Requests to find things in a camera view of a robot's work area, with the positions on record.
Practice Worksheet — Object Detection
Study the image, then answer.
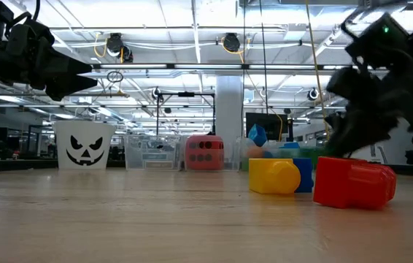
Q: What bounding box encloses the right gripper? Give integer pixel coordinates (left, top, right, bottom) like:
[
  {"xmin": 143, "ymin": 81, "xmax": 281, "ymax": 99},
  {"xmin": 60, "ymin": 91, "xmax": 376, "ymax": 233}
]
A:
[{"xmin": 325, "ymin": 67, "xmax": 413, "ymax": 157}]

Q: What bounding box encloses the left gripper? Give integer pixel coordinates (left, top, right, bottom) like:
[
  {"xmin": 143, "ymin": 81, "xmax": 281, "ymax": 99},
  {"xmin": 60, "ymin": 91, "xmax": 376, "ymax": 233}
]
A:
[{"xmin": 5, "ymin": 18, "xmax": 98, "ymax": 102}]

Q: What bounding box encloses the red toy block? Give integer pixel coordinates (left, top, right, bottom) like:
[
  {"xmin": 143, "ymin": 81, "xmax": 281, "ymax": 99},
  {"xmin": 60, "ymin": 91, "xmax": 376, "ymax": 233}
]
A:
[{"xmin": 313, "ymin": 156, "xmax": 398, "ymax": 211}]

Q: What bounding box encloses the blue toy block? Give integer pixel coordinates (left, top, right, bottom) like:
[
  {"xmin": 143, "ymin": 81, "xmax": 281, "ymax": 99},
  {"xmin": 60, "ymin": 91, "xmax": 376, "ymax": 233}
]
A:
[
  {"xmin": 278, "ymin": 141, "xmax": 301, "ymax": 159},
  {"xmin": 293, "ymin": 157, "xmax": 315, "ymax": 194},
  {"xmin": 247, "ymin": 123, "xmax": 269, "ymax": 148}
]

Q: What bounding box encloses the yellow toy block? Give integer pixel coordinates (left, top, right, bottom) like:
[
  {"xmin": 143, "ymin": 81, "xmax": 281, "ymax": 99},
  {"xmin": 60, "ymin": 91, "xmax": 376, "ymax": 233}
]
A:
[{"xmin": 248, "ymin": 157, "xmax": 302, "ymax": 195}]

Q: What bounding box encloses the mint card pack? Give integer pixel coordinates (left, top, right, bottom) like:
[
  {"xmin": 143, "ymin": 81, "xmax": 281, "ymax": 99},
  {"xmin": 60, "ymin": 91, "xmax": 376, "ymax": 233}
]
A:
[{"xmin": 141, "ymin": 152, "xmax": 169, "ymax": 161}]

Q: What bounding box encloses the red foam die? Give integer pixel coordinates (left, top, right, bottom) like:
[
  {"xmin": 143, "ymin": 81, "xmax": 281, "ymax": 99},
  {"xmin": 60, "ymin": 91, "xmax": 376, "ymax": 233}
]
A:
[{"xmin": 185, "ymin": 135, "xmax": 225, "ymax": 172}]

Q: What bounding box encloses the white jack-o'-lantern bucket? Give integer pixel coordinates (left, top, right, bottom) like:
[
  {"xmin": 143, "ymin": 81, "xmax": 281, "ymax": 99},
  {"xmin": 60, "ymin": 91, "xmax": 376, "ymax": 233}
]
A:
[{"xmin": 52, "ymin": 120, "xmax": 118, "ymax": 171}]

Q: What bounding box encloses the black display screen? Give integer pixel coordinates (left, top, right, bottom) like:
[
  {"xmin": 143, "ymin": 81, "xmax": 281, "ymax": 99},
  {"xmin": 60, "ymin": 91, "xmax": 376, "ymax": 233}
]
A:
[{"xmin": 245, "ymin": 112, "xmax": 290, "ymax": 142}]

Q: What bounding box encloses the wide clear plastic bin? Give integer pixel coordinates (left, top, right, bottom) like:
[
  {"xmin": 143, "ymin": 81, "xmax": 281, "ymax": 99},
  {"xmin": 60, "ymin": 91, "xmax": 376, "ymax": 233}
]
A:
[{"xmin": 236, "ymin": 137, "xmax": 330, "ymax": 172}]

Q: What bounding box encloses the narrow clear plastic bin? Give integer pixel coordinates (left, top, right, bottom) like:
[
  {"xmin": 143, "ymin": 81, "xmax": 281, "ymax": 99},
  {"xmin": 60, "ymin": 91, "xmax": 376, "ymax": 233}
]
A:
[
  {"xmin": 123, "ymin": 134, "xmax": 184, "ymax": 172},
  {"xmin": 180, "ymin": 134, "xmax": 236, "ymax": 172}
]

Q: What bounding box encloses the silver card box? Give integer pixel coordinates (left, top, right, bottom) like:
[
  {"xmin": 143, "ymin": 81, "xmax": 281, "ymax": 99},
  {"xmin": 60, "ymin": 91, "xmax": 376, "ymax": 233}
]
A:
[{"xmin": 144, "ymin": 160, "xmax": 174, "ymax": 170}]

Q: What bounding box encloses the white pillar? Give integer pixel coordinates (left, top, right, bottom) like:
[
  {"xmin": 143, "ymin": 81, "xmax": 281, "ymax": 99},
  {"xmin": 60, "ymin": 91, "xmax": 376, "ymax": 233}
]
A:
[{"xmin": 215, "ymin": 75, "xmax": 244, "ymax": 142}]

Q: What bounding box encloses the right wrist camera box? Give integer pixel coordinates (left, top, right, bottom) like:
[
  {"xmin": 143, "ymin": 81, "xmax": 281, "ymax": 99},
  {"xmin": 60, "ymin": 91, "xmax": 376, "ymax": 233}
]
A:
[{"xmin": 344, "ymin": 12, "xmax": 411, "ymax": 69}]

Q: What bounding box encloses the black frame rig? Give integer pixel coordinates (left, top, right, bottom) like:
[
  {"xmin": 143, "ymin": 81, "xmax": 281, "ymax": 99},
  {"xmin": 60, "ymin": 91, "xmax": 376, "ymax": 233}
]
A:
[{"xmin": 155, "ymin": 91, "xmax": 217, "ymax": 137}]

